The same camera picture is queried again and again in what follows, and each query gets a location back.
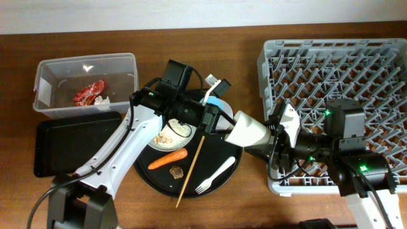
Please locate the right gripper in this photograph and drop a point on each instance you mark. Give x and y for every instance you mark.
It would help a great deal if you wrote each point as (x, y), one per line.
(276, 151)

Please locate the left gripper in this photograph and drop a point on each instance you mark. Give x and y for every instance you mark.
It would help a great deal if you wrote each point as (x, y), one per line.
(210, 115)

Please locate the white saucer plate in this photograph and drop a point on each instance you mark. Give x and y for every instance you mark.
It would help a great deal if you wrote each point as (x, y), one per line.
(223, 123)

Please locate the small white cup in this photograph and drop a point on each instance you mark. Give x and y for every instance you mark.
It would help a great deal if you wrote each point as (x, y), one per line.
(247, 131)

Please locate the blue plastic cup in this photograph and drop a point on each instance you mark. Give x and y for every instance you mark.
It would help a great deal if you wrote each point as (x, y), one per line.
(214, 101)

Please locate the white tissue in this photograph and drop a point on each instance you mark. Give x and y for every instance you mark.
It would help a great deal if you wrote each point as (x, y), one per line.
(100, 100)

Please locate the red snack wrapper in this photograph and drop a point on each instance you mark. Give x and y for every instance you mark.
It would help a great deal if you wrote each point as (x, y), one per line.
(89, 93)

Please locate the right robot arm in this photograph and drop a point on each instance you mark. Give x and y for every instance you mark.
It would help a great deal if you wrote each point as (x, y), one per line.
(364, 178)

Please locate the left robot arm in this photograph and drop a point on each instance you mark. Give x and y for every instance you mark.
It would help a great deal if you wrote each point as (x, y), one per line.
(87, 199)

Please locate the grey dishwasher rack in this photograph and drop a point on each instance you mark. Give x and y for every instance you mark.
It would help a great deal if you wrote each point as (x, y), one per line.
(308, 73)

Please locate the clear plastic waste bin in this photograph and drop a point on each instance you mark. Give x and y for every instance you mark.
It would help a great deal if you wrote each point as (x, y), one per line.
(58, 81)

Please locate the white rice pile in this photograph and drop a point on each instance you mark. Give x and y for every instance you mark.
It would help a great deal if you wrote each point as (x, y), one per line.
(180, 133)

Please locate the orange carrot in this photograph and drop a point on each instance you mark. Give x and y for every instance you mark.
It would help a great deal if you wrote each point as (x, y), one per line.
(171, 157)

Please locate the wooden chopstick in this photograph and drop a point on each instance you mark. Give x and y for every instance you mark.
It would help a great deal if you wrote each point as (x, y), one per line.
(190, 171)

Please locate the white plastic fork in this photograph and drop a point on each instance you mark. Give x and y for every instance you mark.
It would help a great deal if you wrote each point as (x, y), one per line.
(206, 184)

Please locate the grey plate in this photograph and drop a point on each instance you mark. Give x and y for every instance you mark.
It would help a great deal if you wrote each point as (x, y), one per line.
(165, 147)

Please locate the brown food scrap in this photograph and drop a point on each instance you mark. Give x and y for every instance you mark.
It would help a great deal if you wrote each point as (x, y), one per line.
(176, 172)

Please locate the round black serving tray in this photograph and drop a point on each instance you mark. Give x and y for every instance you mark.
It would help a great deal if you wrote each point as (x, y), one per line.
(212, 155)

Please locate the black rectangular tray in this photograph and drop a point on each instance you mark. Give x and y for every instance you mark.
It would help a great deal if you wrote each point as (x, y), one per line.
(65, 144)

